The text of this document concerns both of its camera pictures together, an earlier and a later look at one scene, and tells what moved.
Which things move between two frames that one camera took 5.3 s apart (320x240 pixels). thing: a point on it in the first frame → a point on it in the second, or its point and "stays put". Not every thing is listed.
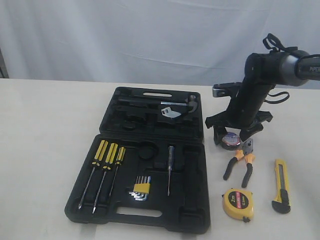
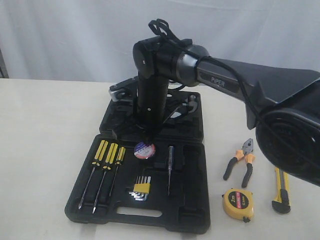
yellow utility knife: x=281 y=203 stays put
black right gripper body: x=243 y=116 → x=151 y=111
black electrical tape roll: x=231 y=141 → x=144 y=151
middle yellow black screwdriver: x=110 y=159 stays put
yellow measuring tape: x=238 y=204 stays put
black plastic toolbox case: x=146 y=170 stays put
